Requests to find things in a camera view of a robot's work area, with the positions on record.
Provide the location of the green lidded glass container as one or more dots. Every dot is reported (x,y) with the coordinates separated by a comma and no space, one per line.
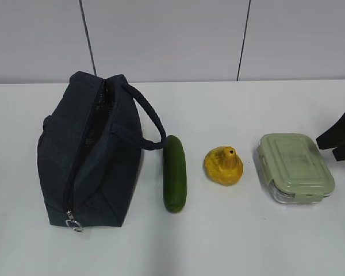
(294,169)

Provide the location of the yellow pear shaped fruit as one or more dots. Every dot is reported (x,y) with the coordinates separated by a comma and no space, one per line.
(223,166)

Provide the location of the dark green cucumber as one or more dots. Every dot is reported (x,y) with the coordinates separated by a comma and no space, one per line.
(174,175)

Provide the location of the dark blue lunch bag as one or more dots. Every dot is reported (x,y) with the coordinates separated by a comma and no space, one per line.
(88,155)

